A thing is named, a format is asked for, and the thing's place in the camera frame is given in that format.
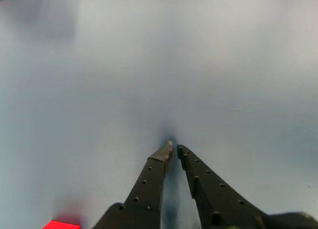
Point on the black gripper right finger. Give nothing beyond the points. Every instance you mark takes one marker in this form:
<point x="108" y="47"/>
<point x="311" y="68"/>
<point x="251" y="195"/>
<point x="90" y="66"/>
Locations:
<point x="216" y="204"/>

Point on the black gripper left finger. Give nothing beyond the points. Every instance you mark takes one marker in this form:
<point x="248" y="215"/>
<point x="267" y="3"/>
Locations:
<point x="146" y="189"/>

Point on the red cube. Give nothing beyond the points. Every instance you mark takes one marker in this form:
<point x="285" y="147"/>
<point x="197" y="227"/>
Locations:
<point x="62" y="225"/>

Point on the blue-grey table mat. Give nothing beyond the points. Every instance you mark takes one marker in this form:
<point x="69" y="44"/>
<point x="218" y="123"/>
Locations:
<point x="159" y="65"/>

